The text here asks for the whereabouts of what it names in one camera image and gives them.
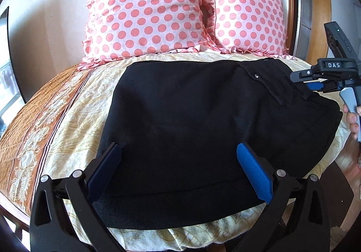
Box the yellow patterned bedspread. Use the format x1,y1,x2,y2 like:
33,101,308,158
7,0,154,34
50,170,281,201
0,50,352,252

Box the flat screen television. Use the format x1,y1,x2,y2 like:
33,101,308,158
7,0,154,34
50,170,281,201
0,6,28,126

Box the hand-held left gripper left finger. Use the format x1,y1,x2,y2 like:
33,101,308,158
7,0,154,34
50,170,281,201
30,142,127,252

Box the black pants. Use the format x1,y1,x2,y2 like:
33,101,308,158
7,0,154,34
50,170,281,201
92,57,343,230

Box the wooden bed frame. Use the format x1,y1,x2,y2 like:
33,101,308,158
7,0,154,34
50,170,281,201
0,192,32,233

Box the wooden door frame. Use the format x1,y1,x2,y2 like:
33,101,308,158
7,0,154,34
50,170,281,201
245,0,334,64

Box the person's right hand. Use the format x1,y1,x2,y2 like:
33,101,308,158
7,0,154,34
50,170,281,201
342,102,361,140

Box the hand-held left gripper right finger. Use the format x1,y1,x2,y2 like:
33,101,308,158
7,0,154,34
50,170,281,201
236,143,331,252

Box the small pink polka-dot pillow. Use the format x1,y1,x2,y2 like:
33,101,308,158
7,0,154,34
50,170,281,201
201,0,290,57

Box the large pink polka-dot pillow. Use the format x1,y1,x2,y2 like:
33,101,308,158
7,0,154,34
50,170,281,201
82,0,211,63

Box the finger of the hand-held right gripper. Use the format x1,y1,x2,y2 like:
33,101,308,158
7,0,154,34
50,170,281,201
306,81,340,94
290,69,321,84

